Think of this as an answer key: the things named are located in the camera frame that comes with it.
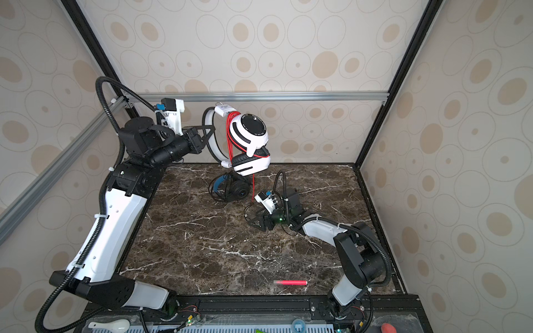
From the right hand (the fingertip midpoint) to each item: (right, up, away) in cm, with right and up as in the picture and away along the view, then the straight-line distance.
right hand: (254, 218), depth 84 cm
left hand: (-8, +30, -28) cm, 42 cm away
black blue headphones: (-14, +12, +19) cm, 27 cm away
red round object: (+45, -34, -16) cm, 59 cm away
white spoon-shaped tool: (-45, -34, -14) cm, 58 cm away
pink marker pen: (+15, -25, -3) cm, 29 cm away
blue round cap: (+16, -35, -13) cm, 40 cm away
